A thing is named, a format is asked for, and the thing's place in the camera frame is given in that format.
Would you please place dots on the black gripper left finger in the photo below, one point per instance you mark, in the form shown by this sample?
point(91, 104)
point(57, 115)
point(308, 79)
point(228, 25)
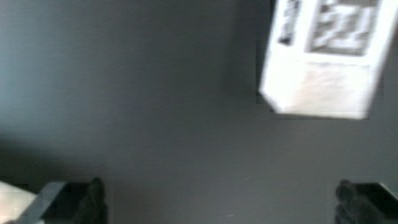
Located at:
point(70, 204)

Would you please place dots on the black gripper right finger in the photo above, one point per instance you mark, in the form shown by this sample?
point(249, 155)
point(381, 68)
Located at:
point(366, 204)

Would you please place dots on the white table leg with tag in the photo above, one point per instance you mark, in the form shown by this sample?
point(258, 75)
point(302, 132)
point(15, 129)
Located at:
point(331, 39)

